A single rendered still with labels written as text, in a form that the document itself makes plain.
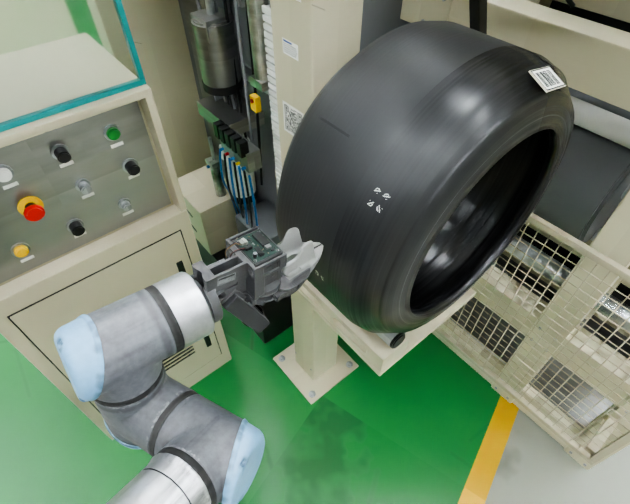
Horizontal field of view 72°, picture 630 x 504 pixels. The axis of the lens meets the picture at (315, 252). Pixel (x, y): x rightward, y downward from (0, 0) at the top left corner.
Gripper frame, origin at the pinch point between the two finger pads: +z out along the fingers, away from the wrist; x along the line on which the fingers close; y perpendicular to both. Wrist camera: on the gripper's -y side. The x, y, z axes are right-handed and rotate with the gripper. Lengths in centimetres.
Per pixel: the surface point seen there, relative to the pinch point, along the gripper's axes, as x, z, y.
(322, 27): 27.5, 21.9, 22.6
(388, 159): -3.7, 8.2, 16.3
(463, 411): -21, 76, -115
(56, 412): 84, -52, -131
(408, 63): 4.7, 18.9, 24.6
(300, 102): 31.2, 21.2, 7.0
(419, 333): -8, 32, -39
